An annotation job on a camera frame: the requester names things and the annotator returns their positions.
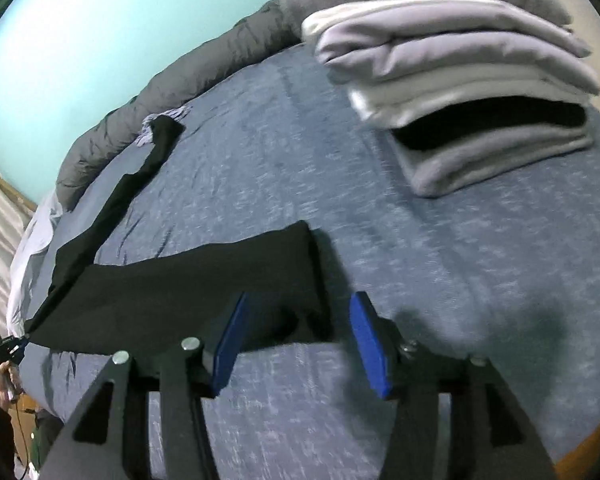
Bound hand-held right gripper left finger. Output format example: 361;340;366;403
40;292;251;480

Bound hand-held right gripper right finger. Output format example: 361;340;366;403
350;291;558;480

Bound black pants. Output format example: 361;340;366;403
25;116;333;358

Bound person's left hand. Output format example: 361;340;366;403
0;363;22;411

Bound bed with blue patterned sheet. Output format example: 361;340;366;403
10;42;600;480

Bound light grey blanket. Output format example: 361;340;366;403
7;192;63;323

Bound light grey folded garment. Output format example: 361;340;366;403
302;0;600;96
395;125;595;198

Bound small striped pale blue garment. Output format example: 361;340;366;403
139;106;191;148

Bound black folded garment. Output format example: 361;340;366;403
395;101;588;153

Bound dark grey rolled duvet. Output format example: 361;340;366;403
55;0;301;211

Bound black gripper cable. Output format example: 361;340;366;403
9;400;37;480

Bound wooden frame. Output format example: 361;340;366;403
0;160;38;213

